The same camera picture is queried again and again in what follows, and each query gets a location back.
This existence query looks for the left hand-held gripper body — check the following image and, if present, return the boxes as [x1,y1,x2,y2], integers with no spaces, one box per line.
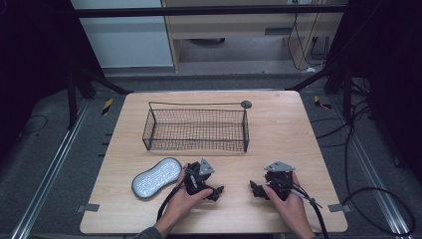
[183,157,217,197]

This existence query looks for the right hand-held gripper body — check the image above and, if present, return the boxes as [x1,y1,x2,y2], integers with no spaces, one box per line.
[263,160,297,202]

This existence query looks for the person's right hand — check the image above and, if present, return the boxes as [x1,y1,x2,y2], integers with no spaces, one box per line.
[262,171,317,239]

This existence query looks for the person's left hand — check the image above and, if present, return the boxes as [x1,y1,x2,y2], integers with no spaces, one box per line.
[153,168,214,239]

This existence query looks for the silver oval scrubbing pad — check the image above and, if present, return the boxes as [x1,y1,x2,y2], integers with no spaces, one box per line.
[130,156,184,200]

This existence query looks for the yellow black striped tape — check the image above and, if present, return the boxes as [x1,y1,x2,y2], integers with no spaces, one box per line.
[101,97,114,117]
[313,95,332,111]

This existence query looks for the black metal stand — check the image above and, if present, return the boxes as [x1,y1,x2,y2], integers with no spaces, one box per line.
[286,56,372,123]
[65,64,133,130]

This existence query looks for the light wooden desk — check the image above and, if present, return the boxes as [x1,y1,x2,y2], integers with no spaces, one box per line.
[161,0,348,73]

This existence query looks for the white cabinet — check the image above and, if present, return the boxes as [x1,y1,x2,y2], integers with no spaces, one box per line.
[70,0,176,70]

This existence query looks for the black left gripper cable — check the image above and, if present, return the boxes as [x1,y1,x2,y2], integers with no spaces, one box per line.
[155,169,191,223]

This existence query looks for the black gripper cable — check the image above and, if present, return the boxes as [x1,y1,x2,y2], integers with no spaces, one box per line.
[272,177,330,239]
[155,169,191,223]

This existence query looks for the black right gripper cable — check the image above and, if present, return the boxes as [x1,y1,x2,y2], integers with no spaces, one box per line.
[272,177,330,239]

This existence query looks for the black wire mesh basket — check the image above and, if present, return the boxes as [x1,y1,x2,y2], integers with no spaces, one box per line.
[141,100,254,154]

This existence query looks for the grey metal table bracket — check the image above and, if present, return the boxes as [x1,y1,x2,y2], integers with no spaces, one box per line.
[76,203,101,213]
[327,203,351,214]

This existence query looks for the aluminium floor rail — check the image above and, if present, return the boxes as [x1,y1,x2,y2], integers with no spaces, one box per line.
[9,99,92,239]
[326,96,412,237]

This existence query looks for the black hanging cables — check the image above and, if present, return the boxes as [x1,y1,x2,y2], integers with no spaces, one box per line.
[286,0,332,73]

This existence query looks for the black horizontal frame bar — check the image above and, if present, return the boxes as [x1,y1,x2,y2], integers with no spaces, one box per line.
[73,3,348,19]

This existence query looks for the thin black floor cable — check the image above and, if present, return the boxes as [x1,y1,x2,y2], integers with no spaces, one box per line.
[18,115,50,137]

